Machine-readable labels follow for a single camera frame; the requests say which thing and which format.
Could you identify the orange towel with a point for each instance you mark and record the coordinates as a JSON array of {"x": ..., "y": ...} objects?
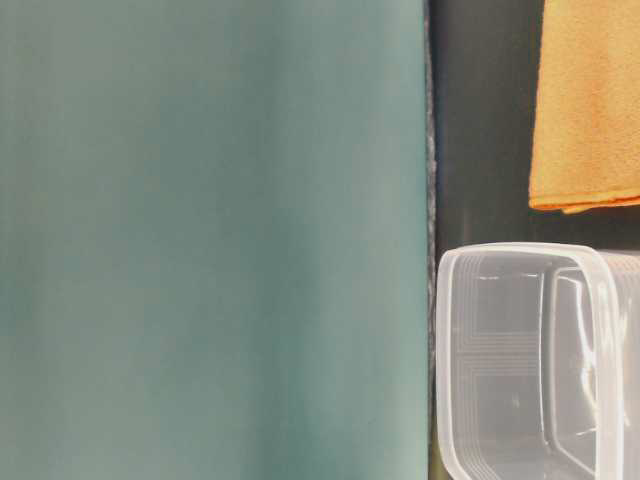
[{"x": 585, "y": 150}]

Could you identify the teal green backdrop curtain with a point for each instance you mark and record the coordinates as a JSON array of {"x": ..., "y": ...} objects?
[{"x": 213, "y": 240}]

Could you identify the clear plastic container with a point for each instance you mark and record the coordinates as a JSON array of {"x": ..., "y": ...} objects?
[{"x": 537, "y": 362}]

